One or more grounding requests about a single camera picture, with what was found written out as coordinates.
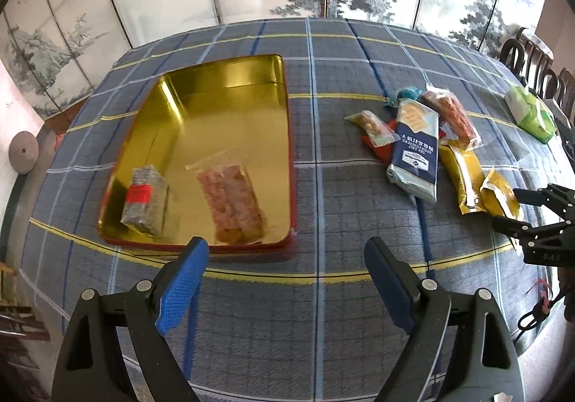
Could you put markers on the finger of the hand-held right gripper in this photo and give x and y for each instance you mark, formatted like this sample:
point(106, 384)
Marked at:
point(530, 196)
point(510, 226)

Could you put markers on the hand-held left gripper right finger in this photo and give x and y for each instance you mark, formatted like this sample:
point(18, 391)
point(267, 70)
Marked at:
point(390, 285)

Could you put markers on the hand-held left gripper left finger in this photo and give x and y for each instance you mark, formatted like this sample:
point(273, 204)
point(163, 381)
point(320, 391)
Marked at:
point(182, 289)

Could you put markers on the small yellow snack packet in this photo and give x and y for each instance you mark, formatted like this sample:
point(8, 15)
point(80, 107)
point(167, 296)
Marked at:
point(501, 195)

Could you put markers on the large yellow snack packet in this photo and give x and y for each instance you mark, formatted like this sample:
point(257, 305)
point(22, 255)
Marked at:
point(467, 177)

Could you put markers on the golden tin box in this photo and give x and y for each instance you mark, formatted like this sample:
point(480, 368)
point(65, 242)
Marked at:
point(224, 114)

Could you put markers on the green tissue pack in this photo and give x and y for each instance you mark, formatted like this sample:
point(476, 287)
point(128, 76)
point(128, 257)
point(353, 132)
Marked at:
point(530, 114)

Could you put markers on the grey packet with red label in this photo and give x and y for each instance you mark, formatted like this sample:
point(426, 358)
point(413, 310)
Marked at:
point(143, 200)

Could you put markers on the clear packet of pink snack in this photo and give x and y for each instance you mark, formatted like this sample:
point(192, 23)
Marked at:
point(231, 200)

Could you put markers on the clear packet of red snack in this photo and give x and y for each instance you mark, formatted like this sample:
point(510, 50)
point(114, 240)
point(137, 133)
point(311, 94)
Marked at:
point(453, 114)

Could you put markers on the blue and white cracker packet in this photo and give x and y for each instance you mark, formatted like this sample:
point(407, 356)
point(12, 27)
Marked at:
point(413, 155)

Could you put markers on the blue plaid tablecloth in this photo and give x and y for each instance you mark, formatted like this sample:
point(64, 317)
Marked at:
point(341, 137)

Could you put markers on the teal wrapped candy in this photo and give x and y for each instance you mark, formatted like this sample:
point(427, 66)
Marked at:
point(406, 94)

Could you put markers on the small clear packet orange snack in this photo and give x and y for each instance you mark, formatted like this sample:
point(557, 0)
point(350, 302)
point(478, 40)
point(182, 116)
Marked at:
point(373, 126)

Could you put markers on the wooden furniture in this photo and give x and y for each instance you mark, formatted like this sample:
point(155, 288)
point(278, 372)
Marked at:
point(18, 316)

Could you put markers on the round grey wall disc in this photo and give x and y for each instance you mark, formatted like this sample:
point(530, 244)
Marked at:
point(21, 153)

